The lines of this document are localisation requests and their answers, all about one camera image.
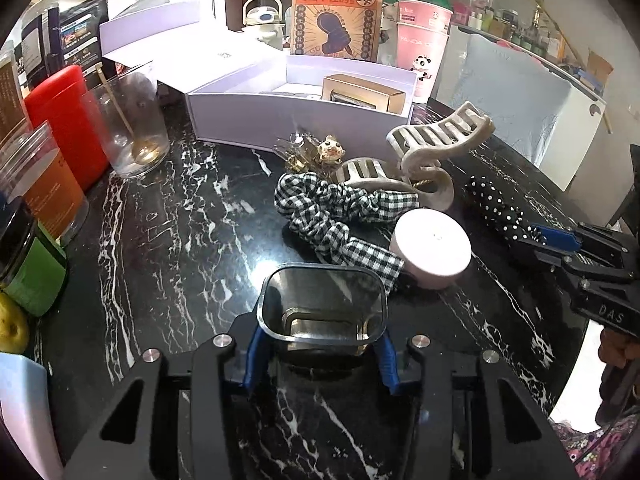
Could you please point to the person's right hand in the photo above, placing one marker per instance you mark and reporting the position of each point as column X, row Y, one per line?
column 617, row 347

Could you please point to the floral clothing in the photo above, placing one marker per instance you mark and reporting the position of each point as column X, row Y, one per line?
column 600, row 450

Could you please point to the gold cardboard box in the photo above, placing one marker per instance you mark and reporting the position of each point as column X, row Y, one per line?
column 367, row 91

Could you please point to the clear glass cup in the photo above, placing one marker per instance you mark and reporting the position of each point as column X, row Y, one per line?
column 127, row 125

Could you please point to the row of small bottles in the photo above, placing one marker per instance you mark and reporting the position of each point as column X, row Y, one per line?
column 520, row 30

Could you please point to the orange jar with clear lid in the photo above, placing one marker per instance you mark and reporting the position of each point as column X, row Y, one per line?
column 50, row 190

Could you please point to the pale blue cover cloth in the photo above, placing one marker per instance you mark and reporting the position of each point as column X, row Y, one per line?
column 510, row 95

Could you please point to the white kettle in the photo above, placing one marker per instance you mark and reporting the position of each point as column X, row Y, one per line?
column 262, row 22

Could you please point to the clear rectangular container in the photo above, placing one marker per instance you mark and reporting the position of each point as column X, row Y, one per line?
column 325, row 305

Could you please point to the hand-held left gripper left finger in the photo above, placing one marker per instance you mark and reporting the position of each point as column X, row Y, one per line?
column 252, row 357

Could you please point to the green jar with black lid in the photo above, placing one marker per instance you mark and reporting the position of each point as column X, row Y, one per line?
column 35, row 275

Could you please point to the white card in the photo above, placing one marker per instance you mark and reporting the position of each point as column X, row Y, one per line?
column 25, row 410

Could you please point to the pink round jar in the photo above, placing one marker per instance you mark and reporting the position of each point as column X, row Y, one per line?
column 432, row 245

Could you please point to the yellow mango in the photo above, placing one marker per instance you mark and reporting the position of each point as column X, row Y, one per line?
column 11, row 325

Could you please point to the small cardboard box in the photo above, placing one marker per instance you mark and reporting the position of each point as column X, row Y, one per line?
column 599, row 69

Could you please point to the lavender gift box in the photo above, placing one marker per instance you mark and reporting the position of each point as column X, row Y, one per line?
column 280, row 105

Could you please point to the pink paper cup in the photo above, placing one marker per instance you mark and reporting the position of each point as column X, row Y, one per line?
column 425, row 12
column 420, row 47

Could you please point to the white chest freezer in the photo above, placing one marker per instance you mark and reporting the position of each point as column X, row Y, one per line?
column 580, row 130

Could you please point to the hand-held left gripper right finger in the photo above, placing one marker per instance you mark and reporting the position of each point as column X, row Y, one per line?
column 387, row 367

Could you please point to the black white gingham scrunchie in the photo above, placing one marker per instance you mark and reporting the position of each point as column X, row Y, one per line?
column 325, row 210

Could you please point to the black printed package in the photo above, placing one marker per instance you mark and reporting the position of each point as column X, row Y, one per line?
column 75, row 30

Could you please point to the brown paper snack bag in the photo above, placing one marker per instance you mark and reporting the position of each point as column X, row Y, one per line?
column 337, row 15

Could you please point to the small gold bear hair clip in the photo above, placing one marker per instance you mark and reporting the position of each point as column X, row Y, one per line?
column 325, row 152

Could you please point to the tall brown jar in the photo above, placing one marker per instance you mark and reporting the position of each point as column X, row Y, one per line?
column 11, row 95

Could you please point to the red canister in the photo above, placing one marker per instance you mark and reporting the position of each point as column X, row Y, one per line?
column 65, row 120

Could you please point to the beige hair claw clip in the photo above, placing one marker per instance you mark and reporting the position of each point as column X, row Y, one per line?
column 425, row 160

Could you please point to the gold spoon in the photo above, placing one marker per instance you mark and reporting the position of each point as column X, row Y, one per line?
column 142, row 152

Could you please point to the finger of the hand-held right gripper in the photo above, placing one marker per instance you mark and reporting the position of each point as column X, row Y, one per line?
column 545, row 256
column 557, row 239

